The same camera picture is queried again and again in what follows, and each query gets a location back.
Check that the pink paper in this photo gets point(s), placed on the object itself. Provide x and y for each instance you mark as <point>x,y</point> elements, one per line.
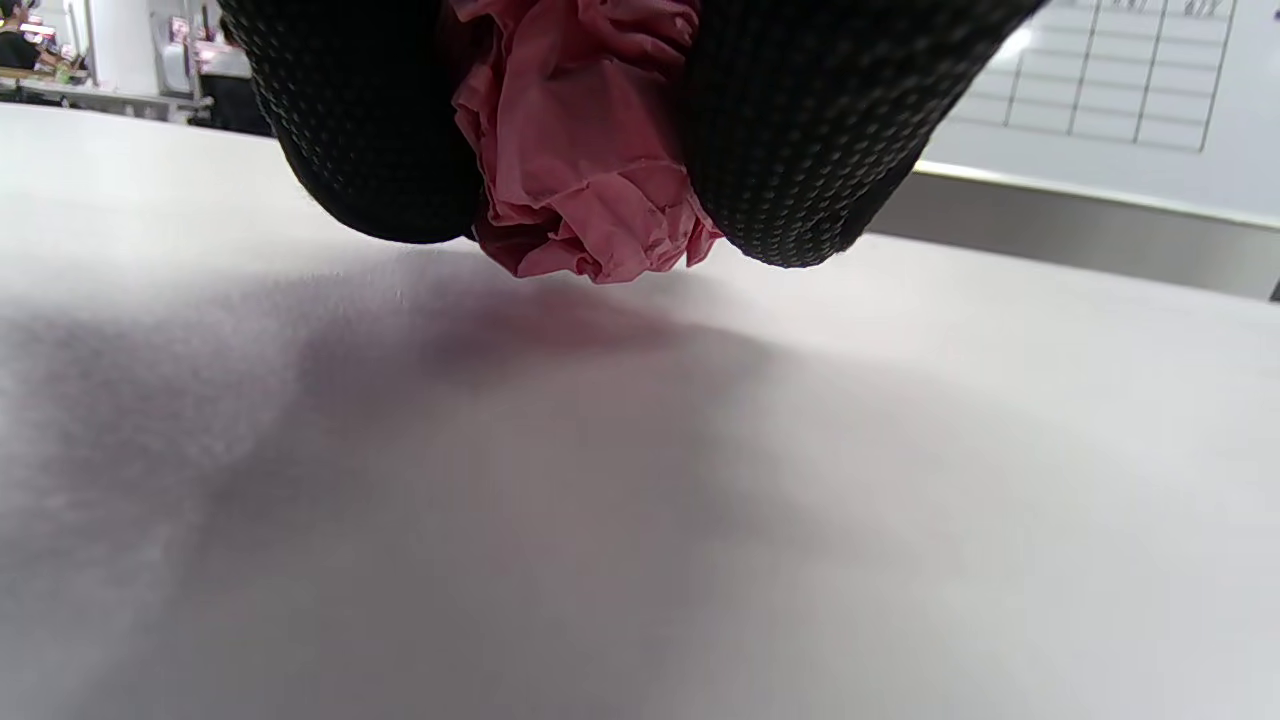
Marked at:
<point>580,150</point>

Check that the whiteboard on metal stand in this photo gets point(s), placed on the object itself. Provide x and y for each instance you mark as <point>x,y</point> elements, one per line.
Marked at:
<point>1150,90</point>

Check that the person's left hand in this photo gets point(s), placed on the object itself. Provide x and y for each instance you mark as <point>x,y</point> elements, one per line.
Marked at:
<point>350,120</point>

